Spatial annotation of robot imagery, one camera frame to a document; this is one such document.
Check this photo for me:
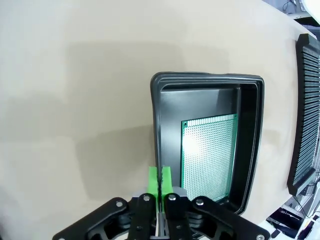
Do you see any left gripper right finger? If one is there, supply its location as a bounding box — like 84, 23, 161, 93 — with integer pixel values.
159, 166, 271, 240

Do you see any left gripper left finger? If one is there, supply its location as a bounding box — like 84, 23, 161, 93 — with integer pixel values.
52, 166, 160, 240

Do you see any green perforated circuit board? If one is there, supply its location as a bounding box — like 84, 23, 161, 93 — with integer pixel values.
180, 112, 239, 204

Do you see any black plastic ESD tray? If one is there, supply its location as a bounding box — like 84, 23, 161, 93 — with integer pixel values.
149, 71, 266, 216

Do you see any black slotted board rack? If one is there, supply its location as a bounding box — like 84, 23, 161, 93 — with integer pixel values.
286, 33, 320, 198

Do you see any white rounded table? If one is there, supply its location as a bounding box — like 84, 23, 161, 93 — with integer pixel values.
300, 0, 320, 25

